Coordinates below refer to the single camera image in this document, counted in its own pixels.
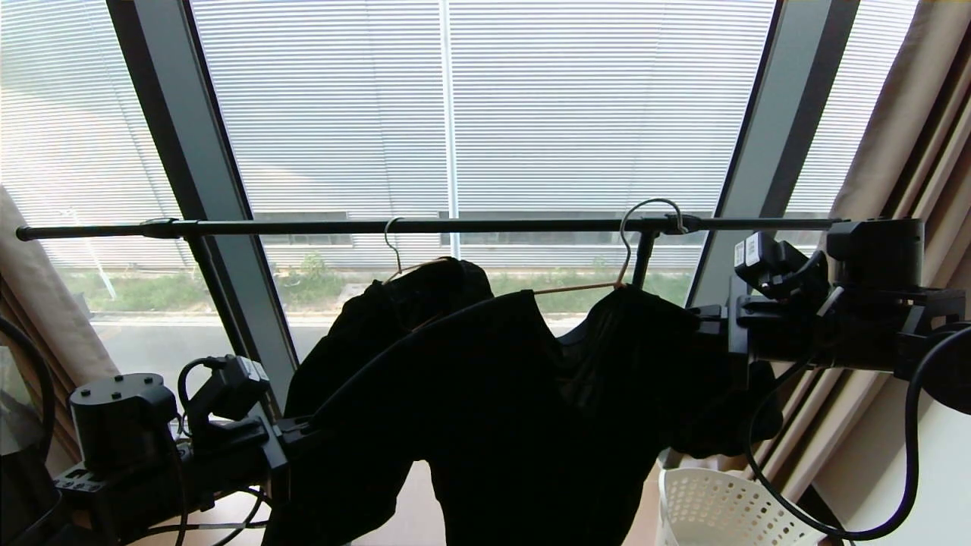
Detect pink clothes hanger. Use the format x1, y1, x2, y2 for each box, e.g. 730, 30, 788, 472
531, 197, 689, 298
382, 216, 452, 287

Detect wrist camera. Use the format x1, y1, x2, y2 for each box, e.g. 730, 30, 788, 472
731, 231, 831, 300
186, 353, 272, 425

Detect black clothes rack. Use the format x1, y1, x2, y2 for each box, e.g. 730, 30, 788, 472
17, 215, 847, 380

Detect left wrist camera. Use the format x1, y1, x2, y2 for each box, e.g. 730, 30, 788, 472
186, 353, 272, 425

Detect brown curtain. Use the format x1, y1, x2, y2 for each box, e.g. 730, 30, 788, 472
743, 0, 971, 501
0, 186, 122, 463

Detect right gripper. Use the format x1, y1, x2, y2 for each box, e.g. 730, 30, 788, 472
727, 275, 831, 391

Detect black shorts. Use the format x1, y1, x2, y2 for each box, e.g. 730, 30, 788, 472
284, 256, 495, 422

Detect white laundry basket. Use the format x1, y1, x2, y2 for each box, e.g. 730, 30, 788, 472
656, 466, 826, 546

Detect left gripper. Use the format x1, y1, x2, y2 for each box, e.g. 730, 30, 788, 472
186, 416, 323, 501

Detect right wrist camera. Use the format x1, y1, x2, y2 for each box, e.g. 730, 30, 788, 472
731, 231, 831, 300

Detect black garment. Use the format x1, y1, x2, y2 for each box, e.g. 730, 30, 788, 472
262, 284, 784, 546

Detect window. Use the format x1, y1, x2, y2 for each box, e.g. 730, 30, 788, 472
0, 0, 922, 425

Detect black cable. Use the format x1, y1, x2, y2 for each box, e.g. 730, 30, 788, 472
0, 315, 58, 463
746, 325, 971, 541
176, 355, 228, 437

